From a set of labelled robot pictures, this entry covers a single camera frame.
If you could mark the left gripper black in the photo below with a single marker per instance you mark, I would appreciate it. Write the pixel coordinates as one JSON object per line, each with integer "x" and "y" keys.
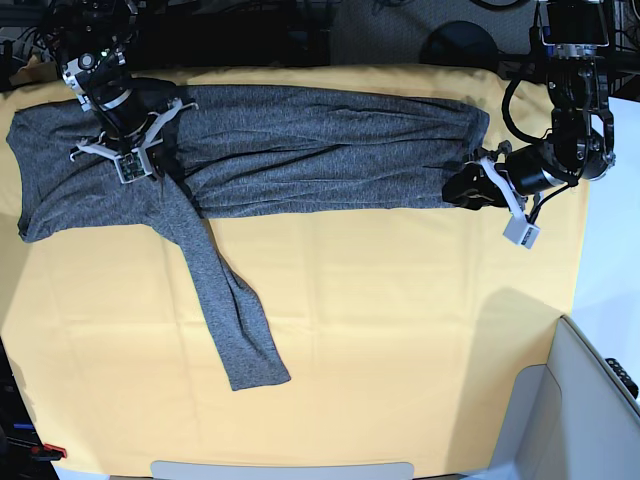
{"x": 526, "y": 170}

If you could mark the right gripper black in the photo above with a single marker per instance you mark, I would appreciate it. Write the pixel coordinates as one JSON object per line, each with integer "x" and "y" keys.
{"x": 122, "y": 109}

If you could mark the grey long-sleeve shirt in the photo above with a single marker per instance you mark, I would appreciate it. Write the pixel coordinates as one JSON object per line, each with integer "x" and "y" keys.
{"x": 246, "y": 150}

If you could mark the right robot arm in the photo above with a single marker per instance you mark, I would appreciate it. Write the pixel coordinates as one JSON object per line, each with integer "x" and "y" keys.
{"x": 89, "y": 41}

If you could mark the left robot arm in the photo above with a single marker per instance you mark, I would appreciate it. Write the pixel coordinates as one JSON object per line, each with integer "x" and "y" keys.
{"x": 567, "y": 39}

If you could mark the black round chair base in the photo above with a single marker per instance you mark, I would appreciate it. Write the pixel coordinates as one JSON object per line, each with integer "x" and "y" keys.
{"x": 460, "y": 44}

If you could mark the yellow table cloth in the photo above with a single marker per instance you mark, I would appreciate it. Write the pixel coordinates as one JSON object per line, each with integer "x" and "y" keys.
{"x": 403, "y": 332}

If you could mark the black remote control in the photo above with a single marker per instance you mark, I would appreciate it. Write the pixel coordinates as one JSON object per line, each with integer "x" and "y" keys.
{"x": 623, "y": 376}

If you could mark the grey plate at edge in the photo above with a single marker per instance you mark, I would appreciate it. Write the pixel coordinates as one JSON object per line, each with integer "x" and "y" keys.
{"x": 178, "y": 470}

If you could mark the red black clamp left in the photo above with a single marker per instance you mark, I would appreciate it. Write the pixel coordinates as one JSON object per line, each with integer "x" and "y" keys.
{"x": 47, "y": 452}

